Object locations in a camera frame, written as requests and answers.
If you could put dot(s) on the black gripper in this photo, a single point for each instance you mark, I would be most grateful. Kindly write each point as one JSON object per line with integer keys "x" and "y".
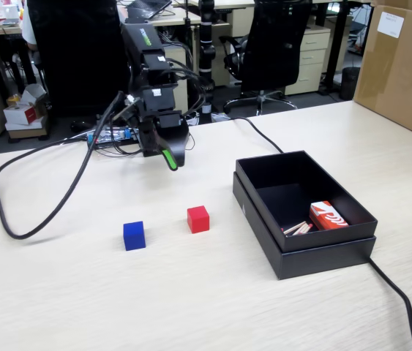
{"x": 161, "y": 102}

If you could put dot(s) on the red wooden cube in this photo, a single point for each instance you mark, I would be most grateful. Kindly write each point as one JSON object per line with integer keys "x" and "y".
{"x": 198, "y": 221}

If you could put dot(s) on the blue wooden cube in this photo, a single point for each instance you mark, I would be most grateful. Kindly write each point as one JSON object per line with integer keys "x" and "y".
{"x": 134, "y": 237}

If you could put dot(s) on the robot controller circuit board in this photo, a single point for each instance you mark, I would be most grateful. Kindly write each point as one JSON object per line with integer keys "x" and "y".
{"x": 118, "y": 136}

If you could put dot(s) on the black white jointed pole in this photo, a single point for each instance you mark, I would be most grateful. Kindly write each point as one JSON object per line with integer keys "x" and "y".
{"x": 206, "y": 55}

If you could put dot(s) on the black high-back office chair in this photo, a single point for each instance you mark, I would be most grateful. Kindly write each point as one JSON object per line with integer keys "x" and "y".
{"x": 77, "y": 55}

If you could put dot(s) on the black laptop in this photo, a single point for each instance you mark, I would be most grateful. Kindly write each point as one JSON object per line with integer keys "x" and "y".
{"x": 149, "y": 8}

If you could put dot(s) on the open white carton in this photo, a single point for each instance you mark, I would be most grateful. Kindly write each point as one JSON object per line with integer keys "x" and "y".
{"x": 34, "y": 94}

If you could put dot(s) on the flat brown carton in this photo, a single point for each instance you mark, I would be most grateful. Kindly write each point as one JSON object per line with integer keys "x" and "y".
{"x": 26, "y": 131}

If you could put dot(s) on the white red small carton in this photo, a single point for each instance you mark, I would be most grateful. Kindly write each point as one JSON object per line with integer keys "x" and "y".
{"x": 22, "y": 115}

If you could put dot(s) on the black mesh office chair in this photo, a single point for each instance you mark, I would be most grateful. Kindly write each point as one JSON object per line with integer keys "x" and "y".
{"x": 275, "y": 47}

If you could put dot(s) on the wooden match red tip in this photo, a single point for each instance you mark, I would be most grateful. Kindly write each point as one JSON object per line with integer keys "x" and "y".
{"x": 306, "y": 230}
{"x": 293, "y": 226}
{"x": 300, "y": 229}

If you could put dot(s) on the beige drawer cabinet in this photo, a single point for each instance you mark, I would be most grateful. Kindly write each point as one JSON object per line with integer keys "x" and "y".
{"x": 310, "y": 62}

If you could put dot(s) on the person in white shirt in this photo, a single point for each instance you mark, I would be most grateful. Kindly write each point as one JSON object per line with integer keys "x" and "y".
{"x": 28, "y": 29}

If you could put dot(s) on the orange white matchbox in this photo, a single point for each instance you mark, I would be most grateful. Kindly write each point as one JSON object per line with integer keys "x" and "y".
{"x": 328, "y": 217}

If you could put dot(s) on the black open cardboard box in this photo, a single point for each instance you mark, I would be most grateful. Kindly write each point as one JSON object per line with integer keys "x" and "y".
{"x": 322, "y": 241}

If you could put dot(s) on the black mesh waste bin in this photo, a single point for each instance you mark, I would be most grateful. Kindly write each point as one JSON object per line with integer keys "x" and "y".
{"x": 350, "y": 84}

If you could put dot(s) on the black box lid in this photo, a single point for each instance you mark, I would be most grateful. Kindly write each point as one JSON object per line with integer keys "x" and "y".
{"x": 322, "y": 263}

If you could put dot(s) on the large brown cardboard box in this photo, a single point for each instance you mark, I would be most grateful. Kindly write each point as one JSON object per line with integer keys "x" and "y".
{"x": 403, "y": 80}

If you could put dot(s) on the white shipping label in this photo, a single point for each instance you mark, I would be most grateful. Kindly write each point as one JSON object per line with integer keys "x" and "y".
{"x": 391, "y": 24}

